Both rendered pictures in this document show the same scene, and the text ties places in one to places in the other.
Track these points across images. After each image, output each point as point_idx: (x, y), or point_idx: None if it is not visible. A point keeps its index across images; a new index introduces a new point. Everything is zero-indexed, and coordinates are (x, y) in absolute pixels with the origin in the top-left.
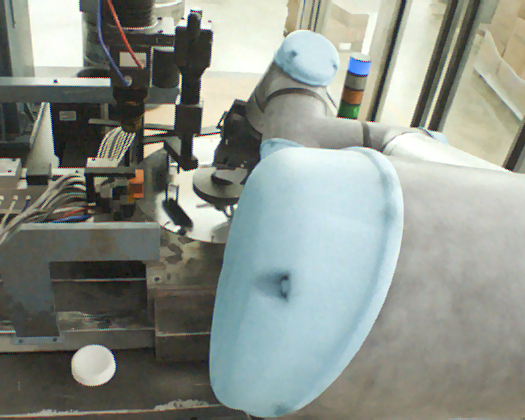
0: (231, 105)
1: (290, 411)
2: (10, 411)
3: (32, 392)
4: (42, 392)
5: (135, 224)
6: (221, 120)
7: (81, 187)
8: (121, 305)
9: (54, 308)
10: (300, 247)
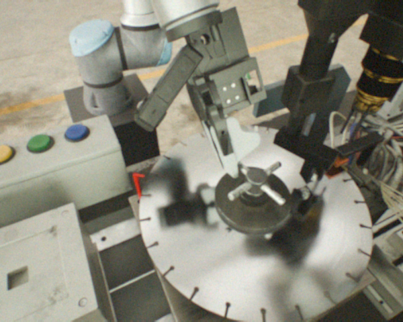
0: (239, 21)
1: None
2: (285, 115)
3: (283, 124)
4: (279, 125)
5: (275, 84)
6: (258, 78)
7: (388, 176)
8: None
9: (305, 129)
10: None
